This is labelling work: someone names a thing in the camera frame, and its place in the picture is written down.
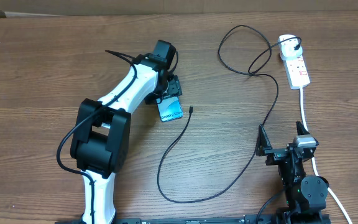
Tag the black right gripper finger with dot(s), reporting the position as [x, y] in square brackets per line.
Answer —
[300, 128]
[263, 145]

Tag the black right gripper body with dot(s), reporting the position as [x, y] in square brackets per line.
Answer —
[276, 156]

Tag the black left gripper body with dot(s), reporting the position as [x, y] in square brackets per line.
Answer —
[171, 88]

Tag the black Samsung Galaxy smartphone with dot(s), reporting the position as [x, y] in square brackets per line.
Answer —
[169, 108]

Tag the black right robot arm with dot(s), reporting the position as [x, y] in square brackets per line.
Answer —
[305, 194]

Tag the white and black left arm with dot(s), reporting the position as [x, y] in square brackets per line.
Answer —
[101, 140]

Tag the white power strip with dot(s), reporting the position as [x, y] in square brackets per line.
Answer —
[297, 73]

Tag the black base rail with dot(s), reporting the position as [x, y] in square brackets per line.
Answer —
[247, 219]

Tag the white USB wall charger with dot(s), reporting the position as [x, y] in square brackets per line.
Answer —
[290, 47]

